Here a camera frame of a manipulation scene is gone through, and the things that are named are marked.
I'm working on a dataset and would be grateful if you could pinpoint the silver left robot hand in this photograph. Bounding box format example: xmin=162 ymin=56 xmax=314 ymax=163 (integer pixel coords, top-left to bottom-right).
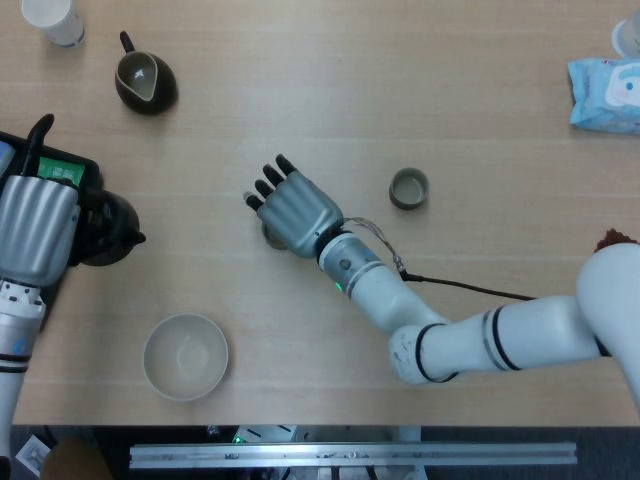
xmin=0 ymin=113 xmax=82 ymax=288

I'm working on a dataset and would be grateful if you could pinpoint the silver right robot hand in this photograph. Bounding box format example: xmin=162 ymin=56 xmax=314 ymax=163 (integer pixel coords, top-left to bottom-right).
xmin=243 ymin=153 xmax=345 ymax=260

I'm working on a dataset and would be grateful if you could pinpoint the grey-green ceramic teacup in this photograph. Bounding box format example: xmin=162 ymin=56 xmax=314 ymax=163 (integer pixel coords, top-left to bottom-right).
xmin=262 ymin=224 xmax=289 ymax=251
xmin=388 ymin=167 xmax=431 ymax=211

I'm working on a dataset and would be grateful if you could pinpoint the black teapot with looped handle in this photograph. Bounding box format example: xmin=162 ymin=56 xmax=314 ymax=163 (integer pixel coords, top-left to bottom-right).
xmin=67 ymin=187 xmax=148 ymax=267

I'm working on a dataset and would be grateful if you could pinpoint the robot base electronics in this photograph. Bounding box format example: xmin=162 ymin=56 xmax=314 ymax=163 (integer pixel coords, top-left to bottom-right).
xmin=207 ymin=424 xmax=421 ymax=444

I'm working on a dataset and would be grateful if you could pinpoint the green tea packet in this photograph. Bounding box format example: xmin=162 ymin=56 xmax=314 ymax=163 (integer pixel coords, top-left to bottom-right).
xmin=37 ymin=155 xmax=85 ymax=187

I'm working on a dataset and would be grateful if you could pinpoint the black plastic tray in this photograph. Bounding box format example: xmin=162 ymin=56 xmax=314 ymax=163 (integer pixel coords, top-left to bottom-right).
xmin=0 ymin=130 xmax=104 ymax=326

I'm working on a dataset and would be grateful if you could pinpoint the beige ceramic bowl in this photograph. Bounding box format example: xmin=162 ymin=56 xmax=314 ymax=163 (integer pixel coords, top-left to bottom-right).
xmin=143 ymin=313 xmax=230 ymax=402

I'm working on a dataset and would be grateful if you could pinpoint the white paper cup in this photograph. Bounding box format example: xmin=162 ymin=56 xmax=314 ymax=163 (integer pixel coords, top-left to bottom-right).
xmin=20 ymin=0 xmax=86 ymax=49

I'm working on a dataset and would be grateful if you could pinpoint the white floor socket box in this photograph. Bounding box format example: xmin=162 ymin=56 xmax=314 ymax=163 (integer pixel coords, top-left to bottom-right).
xmin=14 ymin=434 xmax=52 ymax=476

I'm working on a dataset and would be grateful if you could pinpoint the brown round stool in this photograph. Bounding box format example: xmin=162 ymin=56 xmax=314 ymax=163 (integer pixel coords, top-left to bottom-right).
xmin=40 ymin=438 xmax=115 ymax=480

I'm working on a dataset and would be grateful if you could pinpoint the dark red cloth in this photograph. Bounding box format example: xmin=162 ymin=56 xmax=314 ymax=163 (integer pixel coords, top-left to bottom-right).
xmin=592 ymin=228 xmax=636 ymax=254

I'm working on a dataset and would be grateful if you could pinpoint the blue wet wipes pack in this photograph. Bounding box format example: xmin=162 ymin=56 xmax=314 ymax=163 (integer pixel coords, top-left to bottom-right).
xmin=567 ymin=57 xmax=640 ymax=135

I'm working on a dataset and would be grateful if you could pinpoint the clear plastic cup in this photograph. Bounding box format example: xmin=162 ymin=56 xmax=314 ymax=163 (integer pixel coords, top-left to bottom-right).
xmin=612 ymin=10 xmax=640 ymax=59

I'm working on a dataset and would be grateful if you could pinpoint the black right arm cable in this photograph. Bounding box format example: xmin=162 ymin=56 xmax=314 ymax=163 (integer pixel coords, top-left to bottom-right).
xmin=344 ymin=215 xmax=539 ymax=302

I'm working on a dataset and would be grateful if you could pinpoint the dark ceramic pitcher with handle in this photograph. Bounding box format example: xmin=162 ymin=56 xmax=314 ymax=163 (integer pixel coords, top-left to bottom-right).
xmin=114 ymin=31 xmax=179 ymax=115

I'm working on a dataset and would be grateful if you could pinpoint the aluminium profile rail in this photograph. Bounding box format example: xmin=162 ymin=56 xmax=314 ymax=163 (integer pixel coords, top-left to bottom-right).
xmin=128 ymin=440 xmax=579 ymax=470

